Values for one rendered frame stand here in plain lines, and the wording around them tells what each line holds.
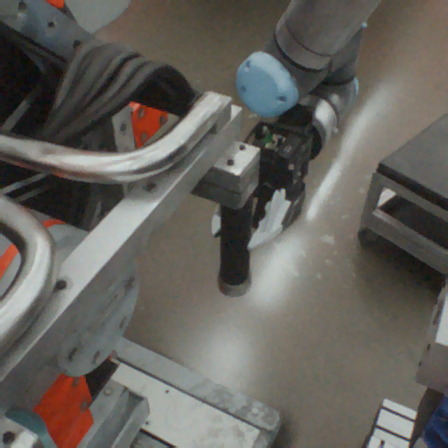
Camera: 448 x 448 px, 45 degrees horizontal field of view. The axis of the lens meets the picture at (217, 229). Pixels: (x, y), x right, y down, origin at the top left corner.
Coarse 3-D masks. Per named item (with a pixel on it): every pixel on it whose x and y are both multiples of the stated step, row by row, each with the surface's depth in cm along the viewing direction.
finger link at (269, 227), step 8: (280, 192) 64; (272, 200) 60; (280, 200) 64; (272, 208) 60; (280, 208) 65; (264, 216) 65; (272, 216) 61; (280, 216) 64; (264, 224) 63; (272, 224) 62; (256, 232) 62; (264, 232) 62; (272, 232) 62; (256, 240) 61; (264, 240) 61; (248, 248) 61
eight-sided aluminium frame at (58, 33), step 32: (0, 0) 47; (32, 0) 51; (0, 32) 54; (32, 32) 52; (64, 32) 56; (64, 64) 64; (128, 128) 73; (96, 192) 80; (128, 192) 78; (96, 224) 82; (32, 384) 73
